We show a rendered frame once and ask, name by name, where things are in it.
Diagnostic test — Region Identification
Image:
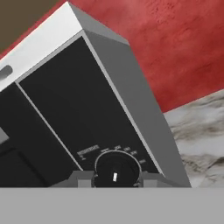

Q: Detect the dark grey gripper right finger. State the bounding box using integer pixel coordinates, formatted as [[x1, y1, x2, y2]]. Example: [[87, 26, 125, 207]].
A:
[[139, 171, 182, 188]]

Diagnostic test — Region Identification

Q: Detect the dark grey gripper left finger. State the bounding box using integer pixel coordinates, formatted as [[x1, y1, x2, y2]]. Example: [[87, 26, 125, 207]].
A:
[[51, 170, 96, 188]]

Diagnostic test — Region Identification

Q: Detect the black round temperature knob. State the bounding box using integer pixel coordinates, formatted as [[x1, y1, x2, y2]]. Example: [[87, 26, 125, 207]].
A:
[[92, 150, 144, 188]]

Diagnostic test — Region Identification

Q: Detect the black glass toaster oven door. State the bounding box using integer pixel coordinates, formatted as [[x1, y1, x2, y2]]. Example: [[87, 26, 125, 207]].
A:
[[0, 82, 84, 188]]

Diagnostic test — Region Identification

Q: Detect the white and black toaster oven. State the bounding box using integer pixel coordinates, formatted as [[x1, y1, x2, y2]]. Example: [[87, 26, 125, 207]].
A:
[[0, 1, 193, 188]]

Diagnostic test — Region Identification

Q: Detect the grey toaster oven door handle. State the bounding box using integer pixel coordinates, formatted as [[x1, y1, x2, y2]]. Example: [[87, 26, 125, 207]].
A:
[[0, 65, 14, 83]]

